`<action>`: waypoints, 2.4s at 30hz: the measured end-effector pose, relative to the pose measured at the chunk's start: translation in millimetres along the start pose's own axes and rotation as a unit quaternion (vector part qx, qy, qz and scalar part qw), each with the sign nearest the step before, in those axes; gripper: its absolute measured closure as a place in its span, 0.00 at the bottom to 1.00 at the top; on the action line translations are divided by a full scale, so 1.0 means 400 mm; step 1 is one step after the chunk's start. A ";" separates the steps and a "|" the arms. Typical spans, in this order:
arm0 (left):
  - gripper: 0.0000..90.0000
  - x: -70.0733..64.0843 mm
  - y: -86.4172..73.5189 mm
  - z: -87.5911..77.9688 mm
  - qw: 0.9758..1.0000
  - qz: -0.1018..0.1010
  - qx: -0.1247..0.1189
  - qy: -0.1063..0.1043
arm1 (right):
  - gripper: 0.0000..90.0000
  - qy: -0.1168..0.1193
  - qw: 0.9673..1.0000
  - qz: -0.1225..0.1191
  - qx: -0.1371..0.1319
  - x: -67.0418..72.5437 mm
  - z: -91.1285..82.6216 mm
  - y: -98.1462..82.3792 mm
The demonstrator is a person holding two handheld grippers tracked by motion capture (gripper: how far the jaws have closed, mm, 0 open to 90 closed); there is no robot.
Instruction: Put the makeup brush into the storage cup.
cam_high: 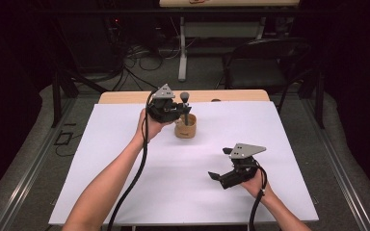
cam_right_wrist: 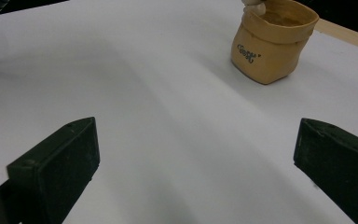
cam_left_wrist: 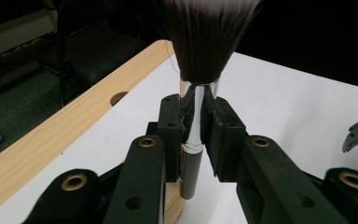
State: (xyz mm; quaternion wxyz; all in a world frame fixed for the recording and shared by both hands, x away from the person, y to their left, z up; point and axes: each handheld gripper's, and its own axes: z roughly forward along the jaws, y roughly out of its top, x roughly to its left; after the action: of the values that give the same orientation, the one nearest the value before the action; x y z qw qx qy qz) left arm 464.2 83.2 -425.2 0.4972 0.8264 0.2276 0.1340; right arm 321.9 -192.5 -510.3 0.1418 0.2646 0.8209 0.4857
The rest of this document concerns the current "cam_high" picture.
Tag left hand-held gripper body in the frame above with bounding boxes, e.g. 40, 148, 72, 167
146, 83, 183, 124

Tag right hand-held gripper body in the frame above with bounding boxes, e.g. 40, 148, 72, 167
219, 142, 268, 190

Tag black makeup brush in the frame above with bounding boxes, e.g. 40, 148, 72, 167
179, 91, 192, 126

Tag wooden cup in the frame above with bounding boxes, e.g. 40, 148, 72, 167
173, 113, 198, 140

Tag person's left hand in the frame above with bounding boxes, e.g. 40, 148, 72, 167
134, 107, 175, 144

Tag person's right hand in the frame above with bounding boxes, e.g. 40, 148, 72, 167
240, 168, 275, 200

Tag white board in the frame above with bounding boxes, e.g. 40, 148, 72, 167
48, 100, 320, 227

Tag wooden table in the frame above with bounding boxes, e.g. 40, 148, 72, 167
97, 89, 271, 105

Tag white-legged wooden desk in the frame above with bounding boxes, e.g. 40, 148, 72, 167
158, 0, 302, 83

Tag black folding chair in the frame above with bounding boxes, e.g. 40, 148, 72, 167
216, 37, 313, 114

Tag black metal stand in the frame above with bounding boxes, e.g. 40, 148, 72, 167
50, 67, 109, 129
298, 67, 326, 130

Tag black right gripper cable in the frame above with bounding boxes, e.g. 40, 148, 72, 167
248, 164, 269, 231

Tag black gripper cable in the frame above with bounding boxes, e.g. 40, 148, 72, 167
248, 164, 269, 231
106, 90, 160, 231

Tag bundle of black floor cables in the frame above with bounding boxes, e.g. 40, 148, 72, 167
108, 41, 181, 92

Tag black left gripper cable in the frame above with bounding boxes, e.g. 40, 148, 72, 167
106, 90, 160, 231

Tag metal floor rail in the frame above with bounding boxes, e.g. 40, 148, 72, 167
301, 95, 370, 231
0, 95, 78, 231

